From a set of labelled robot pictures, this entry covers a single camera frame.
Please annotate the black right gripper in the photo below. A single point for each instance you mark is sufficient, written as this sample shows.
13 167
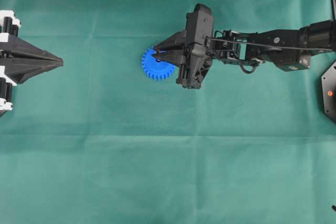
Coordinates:
192 63

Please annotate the dark metal shaft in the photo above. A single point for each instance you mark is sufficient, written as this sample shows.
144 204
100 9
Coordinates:
157 57

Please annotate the blue plastic gear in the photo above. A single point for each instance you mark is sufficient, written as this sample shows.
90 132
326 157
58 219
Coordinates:
154 69

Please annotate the green table cloth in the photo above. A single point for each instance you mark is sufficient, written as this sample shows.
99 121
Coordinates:
97 141

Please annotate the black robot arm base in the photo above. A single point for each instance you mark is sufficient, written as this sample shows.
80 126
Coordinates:
328 81

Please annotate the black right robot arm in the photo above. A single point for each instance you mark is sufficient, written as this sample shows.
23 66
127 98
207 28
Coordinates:
289 50

